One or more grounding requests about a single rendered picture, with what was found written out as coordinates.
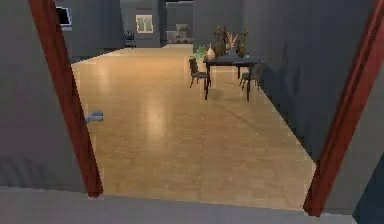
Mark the black television set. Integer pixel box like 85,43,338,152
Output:
55,6,72,27

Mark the red door frame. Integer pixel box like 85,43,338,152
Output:
27,0,384,218

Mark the framed wall picture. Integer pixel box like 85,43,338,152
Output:
135,14,154,34

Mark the green house plant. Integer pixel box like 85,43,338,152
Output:
193,45,210,62

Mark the dark wooden chair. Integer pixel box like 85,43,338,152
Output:
188,57,212,90
238,60,267,92

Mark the grey door handle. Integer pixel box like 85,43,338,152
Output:
84,109,104,125

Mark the brown statue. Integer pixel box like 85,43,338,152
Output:
213,25,229,57
235,27,249,58

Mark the dark dining table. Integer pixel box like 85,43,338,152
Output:
202,54,262,103

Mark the white vase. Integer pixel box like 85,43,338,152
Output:
205,43,216,61

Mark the black chair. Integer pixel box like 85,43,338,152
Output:
124,30,137,50

